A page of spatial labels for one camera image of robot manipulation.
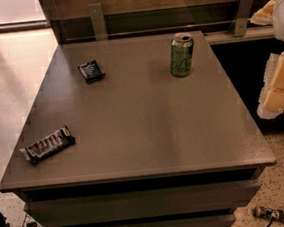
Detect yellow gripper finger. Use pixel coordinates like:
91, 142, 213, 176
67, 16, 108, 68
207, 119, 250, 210
250, 0, 277, 26
256, 51, 284, 120

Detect green soda can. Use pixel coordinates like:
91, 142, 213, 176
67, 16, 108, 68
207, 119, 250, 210
170, 32, 194, 78

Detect black rxbar chocolate bar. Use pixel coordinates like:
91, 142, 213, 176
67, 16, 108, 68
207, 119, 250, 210
20, 125, 75, 164

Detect black white striped tool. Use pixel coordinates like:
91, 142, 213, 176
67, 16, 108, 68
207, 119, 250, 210
252, 206, 284, 224

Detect small black snack packet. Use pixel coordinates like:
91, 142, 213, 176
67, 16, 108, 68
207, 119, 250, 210
78, 60, 105, 84

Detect right metal wall bracket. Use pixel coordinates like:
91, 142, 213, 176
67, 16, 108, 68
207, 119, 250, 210
231, 0, 254, 37

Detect metal wall bracket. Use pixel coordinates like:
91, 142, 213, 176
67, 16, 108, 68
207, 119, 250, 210
88, 3, 108, 41
231, 0, 254, 37

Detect left metal wall bracket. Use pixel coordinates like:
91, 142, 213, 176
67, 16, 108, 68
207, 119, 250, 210
88, 3, 108, 41

